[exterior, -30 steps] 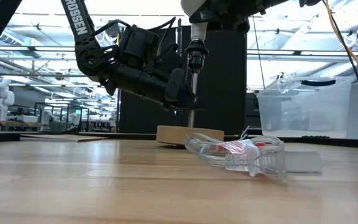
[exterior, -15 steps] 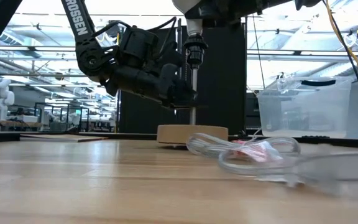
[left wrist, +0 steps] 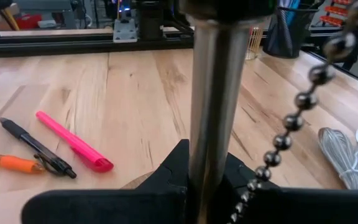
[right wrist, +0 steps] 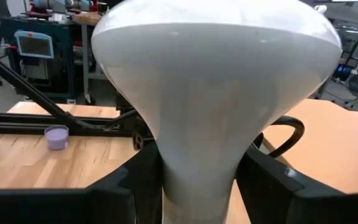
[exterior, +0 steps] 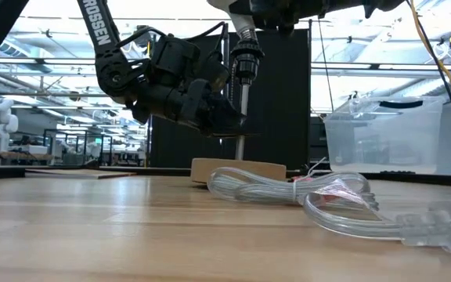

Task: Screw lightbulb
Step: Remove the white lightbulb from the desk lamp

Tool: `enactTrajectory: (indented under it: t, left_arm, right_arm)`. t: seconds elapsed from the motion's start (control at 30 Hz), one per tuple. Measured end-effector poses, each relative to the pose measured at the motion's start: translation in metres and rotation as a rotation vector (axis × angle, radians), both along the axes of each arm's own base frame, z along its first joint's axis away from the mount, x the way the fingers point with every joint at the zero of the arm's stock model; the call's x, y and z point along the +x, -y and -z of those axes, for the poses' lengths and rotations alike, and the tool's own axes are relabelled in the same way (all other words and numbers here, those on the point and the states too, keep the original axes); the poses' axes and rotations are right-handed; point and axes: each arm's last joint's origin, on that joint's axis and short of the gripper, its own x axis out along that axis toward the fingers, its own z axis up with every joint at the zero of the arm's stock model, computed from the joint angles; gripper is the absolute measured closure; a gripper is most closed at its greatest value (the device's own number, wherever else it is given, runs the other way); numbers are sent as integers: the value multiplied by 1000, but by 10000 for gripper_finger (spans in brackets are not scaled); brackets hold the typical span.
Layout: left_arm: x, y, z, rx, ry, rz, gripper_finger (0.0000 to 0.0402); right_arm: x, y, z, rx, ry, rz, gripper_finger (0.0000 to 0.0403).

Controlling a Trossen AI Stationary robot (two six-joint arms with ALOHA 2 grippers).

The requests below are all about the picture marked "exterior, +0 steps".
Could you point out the clear plastic storage bin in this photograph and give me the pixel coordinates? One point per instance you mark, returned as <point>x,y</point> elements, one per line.
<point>386,137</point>

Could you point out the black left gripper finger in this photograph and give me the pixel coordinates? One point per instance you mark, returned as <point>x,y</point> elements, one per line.
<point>221,119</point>

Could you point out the black equipment cabinet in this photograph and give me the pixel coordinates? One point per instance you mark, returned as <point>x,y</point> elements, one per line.
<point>318,137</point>

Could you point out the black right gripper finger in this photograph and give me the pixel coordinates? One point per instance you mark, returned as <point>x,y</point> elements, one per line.
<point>268,11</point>

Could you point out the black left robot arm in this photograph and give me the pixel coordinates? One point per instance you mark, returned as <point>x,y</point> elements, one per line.
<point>100,31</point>

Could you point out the white frosted lightbulb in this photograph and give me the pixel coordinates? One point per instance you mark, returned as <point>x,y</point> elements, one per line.
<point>235,13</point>

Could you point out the table lamp with wooden base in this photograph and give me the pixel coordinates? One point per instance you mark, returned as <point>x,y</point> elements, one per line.
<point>237,170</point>

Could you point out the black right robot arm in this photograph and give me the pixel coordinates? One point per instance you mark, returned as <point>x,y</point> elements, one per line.
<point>384,4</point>

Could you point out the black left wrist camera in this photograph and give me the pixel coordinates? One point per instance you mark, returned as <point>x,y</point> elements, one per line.
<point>174,55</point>

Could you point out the black aluminium table frame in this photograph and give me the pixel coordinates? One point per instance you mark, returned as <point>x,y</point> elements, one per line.
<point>425,179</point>

